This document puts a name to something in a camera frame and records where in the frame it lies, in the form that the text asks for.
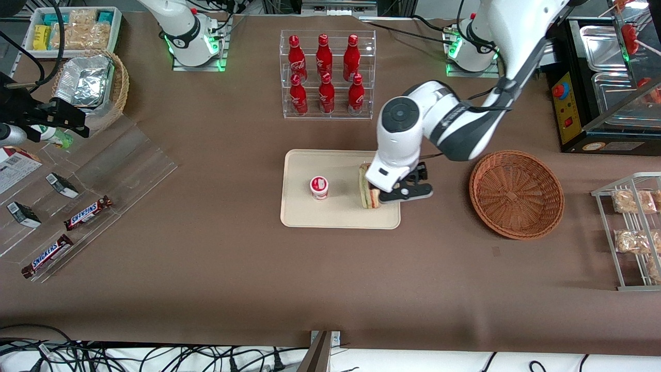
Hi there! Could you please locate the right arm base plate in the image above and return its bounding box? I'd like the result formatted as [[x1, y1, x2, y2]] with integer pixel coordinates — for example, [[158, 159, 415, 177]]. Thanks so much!
[[172, 15, 231, 72]]

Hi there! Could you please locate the red sausage on stick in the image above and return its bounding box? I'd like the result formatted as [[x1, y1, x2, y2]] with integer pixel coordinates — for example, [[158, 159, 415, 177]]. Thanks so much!
[[622, 23, 641, 55]]

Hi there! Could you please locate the Snickers chocolate bar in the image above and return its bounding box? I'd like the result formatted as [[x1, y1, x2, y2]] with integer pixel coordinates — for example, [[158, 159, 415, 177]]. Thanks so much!
[[21, 234, 74, 279], [64, 195, 113, 231]]

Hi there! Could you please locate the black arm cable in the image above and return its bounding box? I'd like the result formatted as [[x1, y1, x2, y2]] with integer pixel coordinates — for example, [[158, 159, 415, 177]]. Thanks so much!
[[421, 77, 517, 158], [0, 0, 65, 94]]

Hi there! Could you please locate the clear acrylic display stand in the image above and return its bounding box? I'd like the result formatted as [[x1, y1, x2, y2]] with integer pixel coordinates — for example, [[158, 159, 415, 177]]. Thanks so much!
[[0, 114, 179, 284]]

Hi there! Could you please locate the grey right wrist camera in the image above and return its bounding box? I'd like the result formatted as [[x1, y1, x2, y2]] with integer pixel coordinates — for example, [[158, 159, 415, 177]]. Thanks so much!
[[0, 123, 27, 146]]

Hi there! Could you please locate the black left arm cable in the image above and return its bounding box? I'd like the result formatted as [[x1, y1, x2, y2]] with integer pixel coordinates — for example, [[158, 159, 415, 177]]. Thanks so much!
[[421, 77, 517, 158]]

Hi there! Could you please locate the beige plastic tray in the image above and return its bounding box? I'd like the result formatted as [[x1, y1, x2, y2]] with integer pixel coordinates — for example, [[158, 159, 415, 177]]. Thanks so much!
[[280, 149, 401, 229]]

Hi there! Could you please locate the triangle sandwich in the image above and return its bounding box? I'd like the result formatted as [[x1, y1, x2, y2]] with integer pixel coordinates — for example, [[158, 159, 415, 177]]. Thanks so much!
[[359, 163, 382, 209]]

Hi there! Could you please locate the brown round wicker basket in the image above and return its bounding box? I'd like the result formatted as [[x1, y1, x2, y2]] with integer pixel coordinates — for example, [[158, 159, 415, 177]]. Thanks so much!
[[469, 150, 565, 240]]

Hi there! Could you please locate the white plastic bin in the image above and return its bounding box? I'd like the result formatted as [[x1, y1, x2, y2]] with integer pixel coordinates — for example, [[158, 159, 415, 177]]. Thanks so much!
[[23, 6, 123, 58]]

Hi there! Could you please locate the red cola bottle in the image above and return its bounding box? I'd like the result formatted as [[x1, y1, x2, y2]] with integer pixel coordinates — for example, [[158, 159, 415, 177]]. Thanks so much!
[[319, 72, 335, 114], [288, 35, 308, 83], [289, 74, 309, 116], [316, 34, 333, 78], [343, 34, 360, 82], [348, 73, 365, 115]]

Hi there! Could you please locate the yellow snack pack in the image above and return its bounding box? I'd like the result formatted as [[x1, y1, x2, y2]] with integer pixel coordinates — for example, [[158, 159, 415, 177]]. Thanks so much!
[[33, 25, 52, 51]]

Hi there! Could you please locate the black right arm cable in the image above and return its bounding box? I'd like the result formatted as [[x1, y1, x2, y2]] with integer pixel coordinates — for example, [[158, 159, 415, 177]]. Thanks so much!
[[0, 0, 65, 94]]

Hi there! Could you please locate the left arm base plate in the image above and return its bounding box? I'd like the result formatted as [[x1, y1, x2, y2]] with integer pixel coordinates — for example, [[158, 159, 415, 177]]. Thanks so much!
[[445, 23, 500, 78]]

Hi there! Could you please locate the silver foil pack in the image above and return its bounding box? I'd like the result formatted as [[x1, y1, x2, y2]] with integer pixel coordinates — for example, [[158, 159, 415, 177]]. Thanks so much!
[[54, 56, 114, 108]]

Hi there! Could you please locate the grey wire rack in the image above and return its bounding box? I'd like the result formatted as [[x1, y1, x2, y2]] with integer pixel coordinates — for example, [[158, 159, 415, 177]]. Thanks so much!
[[591, 173, 661, 291]]

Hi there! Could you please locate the printed white carton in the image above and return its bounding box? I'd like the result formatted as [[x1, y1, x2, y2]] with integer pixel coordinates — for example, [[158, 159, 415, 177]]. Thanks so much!
[[0, 146, 43, 195]]

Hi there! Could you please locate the clear cracker bag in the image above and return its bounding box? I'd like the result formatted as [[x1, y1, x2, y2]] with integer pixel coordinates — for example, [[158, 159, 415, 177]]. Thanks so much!
[[51, 9, 112, 51]]

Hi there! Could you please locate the black cable tangle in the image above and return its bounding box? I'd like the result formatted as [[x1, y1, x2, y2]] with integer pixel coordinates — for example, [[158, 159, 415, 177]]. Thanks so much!
[[0, 324, 310, 372]]

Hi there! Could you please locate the small black white box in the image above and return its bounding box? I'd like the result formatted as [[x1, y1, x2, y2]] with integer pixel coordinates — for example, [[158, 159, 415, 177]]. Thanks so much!
[[45, 173, 80, 199], [6, 201, 42, 228]]

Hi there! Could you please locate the steel warmer tray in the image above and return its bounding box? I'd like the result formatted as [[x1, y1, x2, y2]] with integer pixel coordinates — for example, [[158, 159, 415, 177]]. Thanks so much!
[[578, 25, 628, 73], [591, 72, 661, 112]]

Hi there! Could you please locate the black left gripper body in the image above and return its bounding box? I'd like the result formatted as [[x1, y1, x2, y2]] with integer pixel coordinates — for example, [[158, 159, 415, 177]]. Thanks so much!
[[401, 162, 430, 187]]

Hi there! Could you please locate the metal table bracket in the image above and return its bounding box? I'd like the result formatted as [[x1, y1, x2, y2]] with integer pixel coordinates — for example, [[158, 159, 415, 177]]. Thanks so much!
[[302, 331, 341, 372]]

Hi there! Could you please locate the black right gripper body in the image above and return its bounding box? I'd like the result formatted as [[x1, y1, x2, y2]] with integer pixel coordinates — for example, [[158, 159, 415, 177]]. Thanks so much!
[[0, 72, 52, 143]]

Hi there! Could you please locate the black food warmer appliance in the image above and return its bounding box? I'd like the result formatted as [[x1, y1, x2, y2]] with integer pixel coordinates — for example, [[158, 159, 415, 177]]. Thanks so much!
[[542, 15, 661, 156]]

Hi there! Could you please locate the clear acrylic bottle rack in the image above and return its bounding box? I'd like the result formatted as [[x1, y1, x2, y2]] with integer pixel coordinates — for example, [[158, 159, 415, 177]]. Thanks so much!
[[279, 29, 376, 120]]

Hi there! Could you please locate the tan wicker basket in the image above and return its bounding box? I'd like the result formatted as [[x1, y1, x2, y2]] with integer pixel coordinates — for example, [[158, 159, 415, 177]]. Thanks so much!
[[51, 49, 130, 132]]

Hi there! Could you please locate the green white small bottle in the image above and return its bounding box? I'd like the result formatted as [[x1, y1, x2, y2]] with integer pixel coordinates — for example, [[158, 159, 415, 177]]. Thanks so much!
[[30, 124, 74, 149]]

